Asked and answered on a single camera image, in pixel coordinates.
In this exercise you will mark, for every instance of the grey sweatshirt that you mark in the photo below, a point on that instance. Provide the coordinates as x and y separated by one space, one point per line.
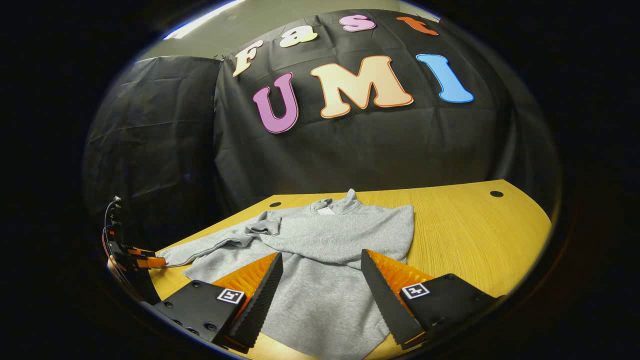
320 250

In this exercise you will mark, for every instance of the black backdrop cloth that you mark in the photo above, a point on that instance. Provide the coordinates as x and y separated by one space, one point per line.
350 150

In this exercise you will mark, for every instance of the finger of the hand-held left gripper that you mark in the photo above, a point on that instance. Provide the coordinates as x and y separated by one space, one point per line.
152 262
142 251

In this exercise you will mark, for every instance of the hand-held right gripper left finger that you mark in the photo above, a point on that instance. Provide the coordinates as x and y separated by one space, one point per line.
260 297

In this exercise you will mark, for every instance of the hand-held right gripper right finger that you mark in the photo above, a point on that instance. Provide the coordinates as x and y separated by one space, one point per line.
385 297

